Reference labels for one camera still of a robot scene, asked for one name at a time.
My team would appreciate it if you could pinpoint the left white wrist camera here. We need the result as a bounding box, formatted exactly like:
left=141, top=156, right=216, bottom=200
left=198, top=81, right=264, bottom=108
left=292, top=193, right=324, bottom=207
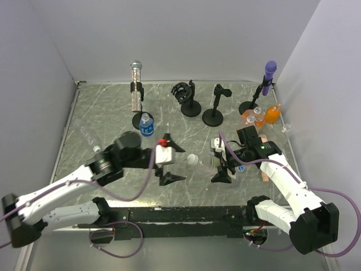
left=155, top=139, right=175, bottom=167

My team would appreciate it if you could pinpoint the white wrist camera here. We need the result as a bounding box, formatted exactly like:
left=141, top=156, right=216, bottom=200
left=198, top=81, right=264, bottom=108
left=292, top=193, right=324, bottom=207
left=155, top=139, right=175, bottom=167
left=210, top=138, right=225, bottom=153

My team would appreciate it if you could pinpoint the black purple microphone stand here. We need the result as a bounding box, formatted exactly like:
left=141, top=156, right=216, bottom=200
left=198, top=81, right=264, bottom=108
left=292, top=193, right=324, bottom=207
left=239, top=76, right=273, bottom=115

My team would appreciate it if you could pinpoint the orange square bottle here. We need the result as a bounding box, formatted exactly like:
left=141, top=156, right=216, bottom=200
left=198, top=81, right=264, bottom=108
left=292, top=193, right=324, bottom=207
left=242, top=106, right=265, bottom=128

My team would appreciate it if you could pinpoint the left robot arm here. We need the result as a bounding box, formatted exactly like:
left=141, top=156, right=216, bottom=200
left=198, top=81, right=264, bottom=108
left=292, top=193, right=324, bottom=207
left=1, top=132, right=184, bottom=248

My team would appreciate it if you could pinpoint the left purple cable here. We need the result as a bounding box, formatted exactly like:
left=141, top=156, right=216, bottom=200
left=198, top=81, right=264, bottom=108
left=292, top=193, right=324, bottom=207
left=0, top=142, right=161, bottom=249

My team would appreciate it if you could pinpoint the blue label water bottle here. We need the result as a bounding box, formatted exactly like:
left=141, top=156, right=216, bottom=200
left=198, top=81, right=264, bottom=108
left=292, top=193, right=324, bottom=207
left=139, top=112, right=154, bottom=137

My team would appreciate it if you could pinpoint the purple cable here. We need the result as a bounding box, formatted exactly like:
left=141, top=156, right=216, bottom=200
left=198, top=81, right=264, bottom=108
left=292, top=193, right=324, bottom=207
left=219, top=129, right=361, bottom=257
left=0, top=142, right=161, bottom=249

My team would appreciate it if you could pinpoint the aluminium rail frame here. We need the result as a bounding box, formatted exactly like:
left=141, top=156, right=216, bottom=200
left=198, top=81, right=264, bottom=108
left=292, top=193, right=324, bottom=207
left=14, top=80, right=339, bottom=271

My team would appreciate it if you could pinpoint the white tea bottle cap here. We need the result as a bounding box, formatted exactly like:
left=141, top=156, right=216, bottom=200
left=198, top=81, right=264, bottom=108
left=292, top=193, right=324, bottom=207
left=187, top=154, right=199, bottom=166

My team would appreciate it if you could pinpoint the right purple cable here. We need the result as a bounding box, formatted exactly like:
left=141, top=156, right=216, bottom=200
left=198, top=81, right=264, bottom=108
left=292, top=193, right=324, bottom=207
left=219, top=129, right=361, bottom=257

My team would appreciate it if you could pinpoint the pink beige microphone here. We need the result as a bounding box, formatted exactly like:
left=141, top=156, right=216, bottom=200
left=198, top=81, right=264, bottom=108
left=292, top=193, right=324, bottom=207
left=260, top=134, right=270, bottom=182

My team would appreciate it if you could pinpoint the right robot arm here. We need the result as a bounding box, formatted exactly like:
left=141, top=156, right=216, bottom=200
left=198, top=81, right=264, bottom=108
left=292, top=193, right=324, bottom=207
left=210, top=126, right=339, bottom=255

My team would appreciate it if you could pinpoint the clear capless bottle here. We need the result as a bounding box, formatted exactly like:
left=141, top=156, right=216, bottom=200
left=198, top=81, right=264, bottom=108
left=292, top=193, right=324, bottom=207
left=281, top=123, right=292, bottom=140

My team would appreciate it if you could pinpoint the black empty clip stand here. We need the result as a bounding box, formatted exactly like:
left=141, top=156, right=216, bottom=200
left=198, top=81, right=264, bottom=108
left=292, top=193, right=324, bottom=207
left=202, top=84, right=232, bottom=127

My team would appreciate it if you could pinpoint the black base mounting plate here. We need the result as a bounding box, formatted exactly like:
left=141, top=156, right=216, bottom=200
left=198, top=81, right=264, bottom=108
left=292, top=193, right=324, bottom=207
left=77, top=206, right=271, bottom=241

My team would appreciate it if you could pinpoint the black shock mount stand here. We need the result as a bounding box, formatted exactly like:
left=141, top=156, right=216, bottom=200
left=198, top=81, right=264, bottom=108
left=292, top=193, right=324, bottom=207
left=171, top=80, right=201, bottom=117

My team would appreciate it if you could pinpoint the glitter silver microphone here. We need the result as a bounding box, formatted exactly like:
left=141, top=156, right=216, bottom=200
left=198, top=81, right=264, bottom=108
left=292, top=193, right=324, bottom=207
left=130, top=60, right=144, bottom=112

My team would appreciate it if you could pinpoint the black glitter microphone stand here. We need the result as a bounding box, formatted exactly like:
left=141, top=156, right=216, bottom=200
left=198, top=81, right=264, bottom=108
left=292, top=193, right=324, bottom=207
left=130, top=81, right=153, bottom=130

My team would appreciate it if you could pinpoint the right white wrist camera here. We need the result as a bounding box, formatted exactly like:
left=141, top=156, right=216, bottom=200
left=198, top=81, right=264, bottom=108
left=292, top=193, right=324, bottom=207
left=210, top=138, right=225, bottom=153

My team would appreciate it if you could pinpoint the clear white-capped tea bottle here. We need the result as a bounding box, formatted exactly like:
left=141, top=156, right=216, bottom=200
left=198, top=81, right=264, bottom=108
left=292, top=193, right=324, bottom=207
left=194, top=155, right=221, bottom=180

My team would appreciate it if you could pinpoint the orange round bottle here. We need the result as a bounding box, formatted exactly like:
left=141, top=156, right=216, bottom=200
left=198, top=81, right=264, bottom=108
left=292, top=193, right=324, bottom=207
left=265, top=103, right=282, bottom=124

